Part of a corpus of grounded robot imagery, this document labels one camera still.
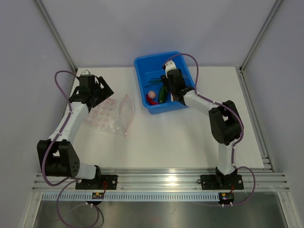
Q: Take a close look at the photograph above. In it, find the fake green cucumber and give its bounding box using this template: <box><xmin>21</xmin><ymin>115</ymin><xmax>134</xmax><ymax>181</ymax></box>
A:
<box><xmin>158</xmin><ymin>86</ymin><xmax>167</xmax><ymax>104</ymax></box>

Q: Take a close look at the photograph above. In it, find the fake egg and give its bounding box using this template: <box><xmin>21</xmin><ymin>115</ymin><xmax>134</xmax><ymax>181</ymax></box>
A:
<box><xmin>148</xmin><ymin>91</ymin><xmax>156</xmax><ymax>99</ymax></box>

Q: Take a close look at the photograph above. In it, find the clear zip top bag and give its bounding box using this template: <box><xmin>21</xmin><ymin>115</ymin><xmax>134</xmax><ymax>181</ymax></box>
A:
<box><xmin>83</xmin><ymin>94</ymin><xmax>135</xmax><ymax>136</ymax></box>

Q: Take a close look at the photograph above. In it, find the red fake chili pepper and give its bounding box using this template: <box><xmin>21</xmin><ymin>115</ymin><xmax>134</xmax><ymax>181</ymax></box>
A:
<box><xmin>146</xmin><ymin>94</ymin><xmax>158</xmax><ymax>105</ymax></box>

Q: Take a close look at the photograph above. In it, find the fake green onion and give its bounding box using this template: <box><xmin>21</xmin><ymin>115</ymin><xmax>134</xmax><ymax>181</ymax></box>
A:
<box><xmin>144</xmin><ymin>78</ymin><xmax>162</xmax><ymax>87</ymax></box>

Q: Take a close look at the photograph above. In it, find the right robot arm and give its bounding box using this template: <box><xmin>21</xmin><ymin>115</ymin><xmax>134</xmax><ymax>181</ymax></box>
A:
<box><xmin>161</xmin><ymin>67</ymin><xmax>244</xmax><ymax>189</ymax></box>

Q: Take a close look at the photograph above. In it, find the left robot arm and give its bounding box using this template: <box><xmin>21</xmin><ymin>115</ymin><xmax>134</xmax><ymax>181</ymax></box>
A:
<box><xmin>37</xmin><ymin>75</ymin><xmax>114</xmax><ymax>189</ymax></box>

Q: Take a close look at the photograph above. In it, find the blue plastic bin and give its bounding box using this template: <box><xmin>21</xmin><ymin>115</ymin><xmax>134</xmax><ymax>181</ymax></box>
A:
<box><xmin>134</xmin><ymin>51</ymin><xmax>187</xmax><ymax>114</ymax></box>

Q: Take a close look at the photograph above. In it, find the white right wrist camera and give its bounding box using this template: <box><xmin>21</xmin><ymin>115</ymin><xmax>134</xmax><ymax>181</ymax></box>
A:
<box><xmin>162</xmin><ymin>60</ymin><xmax>177</xmax><ymax>77</ymax></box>

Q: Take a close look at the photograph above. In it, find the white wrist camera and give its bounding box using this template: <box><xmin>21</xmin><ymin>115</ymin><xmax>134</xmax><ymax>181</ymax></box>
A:
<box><xmin>80</xmin><ymin>70</ymin><xmax>91</xmax><ymax>76</ymax></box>
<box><xmin>162</xmin><ymin>60</ymin><xmax>177</xmax><ymax>77</ymax></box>

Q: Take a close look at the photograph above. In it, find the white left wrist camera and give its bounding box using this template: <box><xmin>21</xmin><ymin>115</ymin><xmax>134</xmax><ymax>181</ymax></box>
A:
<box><xmin>80</xmin><ymin>70</ymin><xmax>91</xmax><ymax>76</ymax></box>

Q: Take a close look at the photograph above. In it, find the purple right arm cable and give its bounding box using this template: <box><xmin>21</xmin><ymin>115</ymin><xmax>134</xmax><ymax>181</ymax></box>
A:
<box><xmin>163</xmin><ymin>52</ymin><xmax>245</xmax><ymax>167</ymax></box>

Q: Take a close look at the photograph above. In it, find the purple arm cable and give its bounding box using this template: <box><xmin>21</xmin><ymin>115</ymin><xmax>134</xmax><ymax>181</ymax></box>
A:
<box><xmin>163</xmin><ymin>52</ymin><xmax>245</xmax><ymax>167</ymax></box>
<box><xmin>42</xmin><ymin>70</ymin><xmax>83</xmax><ymax>186</ymax></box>

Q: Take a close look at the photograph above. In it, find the right aluminium frame post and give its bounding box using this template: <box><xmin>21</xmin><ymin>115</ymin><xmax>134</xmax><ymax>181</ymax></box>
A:
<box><xmin>239</xmin><ymin>0</ymin><xmax>285</xmax><ymax>73</ymax></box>

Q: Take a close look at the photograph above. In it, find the aluminium frame post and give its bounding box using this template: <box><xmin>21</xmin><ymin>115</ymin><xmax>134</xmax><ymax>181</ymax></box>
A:
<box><xmin>33</xmin><ymin>0</ymin><xmax>77</xmax><ymax>73</ymax></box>
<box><xmin>239</xmin><ymin>0</ymin><xmax>285</xmax><ymax>73</ymax></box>

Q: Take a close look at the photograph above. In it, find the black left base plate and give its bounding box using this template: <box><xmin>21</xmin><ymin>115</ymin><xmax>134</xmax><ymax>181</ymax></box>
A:
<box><xmin>75</xmin><ymin>174</ymin><xmax>118</xmax><ymax>190</ymax></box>

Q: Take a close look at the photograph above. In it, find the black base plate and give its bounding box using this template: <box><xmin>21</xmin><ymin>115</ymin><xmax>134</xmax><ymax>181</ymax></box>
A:
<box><xmin>75</xmin><ymin>174</ymin><xmax>118</xmax><ymax>190</ymax></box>
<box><xmin>200</xmin><ymin>174</ymin><xmax>244</xmax><ymax>190</ymax></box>

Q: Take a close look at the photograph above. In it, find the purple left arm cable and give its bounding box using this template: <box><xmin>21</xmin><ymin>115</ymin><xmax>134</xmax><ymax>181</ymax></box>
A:
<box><xmin>42</xmin><ymin>70</ymin><xmax>83</xmax><ymax>186</ymax></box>

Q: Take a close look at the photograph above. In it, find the left aluminium frame post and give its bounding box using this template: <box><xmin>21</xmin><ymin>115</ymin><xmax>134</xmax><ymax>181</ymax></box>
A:
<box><xmin>33</xmin><ymin>0</ymin><xmax>77</xmax><ymax>73</ymax></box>

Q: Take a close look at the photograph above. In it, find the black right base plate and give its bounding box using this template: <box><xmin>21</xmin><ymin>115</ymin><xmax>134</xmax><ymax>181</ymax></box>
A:
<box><xmin>200</xmin><ymin>174</ymin><xmax>244</xmax><ymax>190</ymax></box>

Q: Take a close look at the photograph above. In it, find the white slotted cable duct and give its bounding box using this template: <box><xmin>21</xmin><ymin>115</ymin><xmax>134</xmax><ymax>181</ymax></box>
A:
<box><xmin>42</xmin><ymin>192</ymin><xmax>219</xmax><ymax>202</ymax></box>

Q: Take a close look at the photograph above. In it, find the aluminium mounting rail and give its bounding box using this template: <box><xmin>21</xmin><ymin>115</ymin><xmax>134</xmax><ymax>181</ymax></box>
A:
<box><xmin>32</xmin><ymin>168</ymin><xmax>290</xmax><ymax>192</ymax></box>

